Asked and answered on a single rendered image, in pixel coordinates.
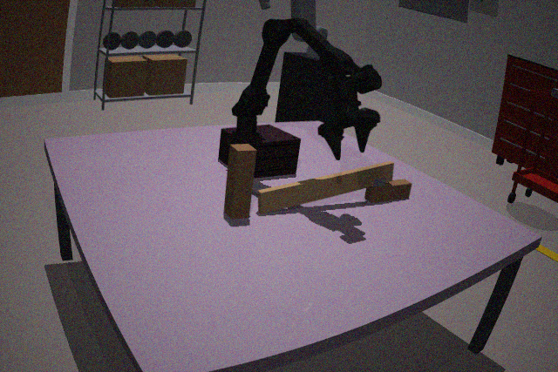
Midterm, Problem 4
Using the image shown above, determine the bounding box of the long wooden rail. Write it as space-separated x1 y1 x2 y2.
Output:
258 161 394 213

